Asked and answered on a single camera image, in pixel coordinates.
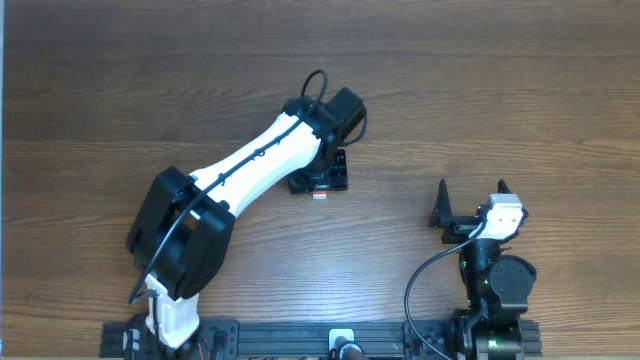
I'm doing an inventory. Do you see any mounting rail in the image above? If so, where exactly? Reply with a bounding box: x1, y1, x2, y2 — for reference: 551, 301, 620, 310
99, 318, 544, 360

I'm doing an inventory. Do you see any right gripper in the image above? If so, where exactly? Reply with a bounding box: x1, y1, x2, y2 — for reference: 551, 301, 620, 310
428, 178, 514, 245

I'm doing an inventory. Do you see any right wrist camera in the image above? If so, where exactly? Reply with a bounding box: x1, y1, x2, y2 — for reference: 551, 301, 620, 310
477, 193, 525, 240

